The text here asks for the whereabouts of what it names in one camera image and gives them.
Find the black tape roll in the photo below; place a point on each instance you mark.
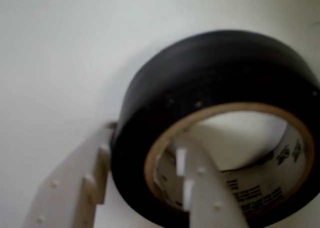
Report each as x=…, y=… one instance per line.
x=212, y=75

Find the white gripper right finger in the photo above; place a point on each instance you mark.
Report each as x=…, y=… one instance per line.
x=210, y=195

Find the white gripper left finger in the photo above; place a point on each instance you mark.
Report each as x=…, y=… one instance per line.
x=65, y=183

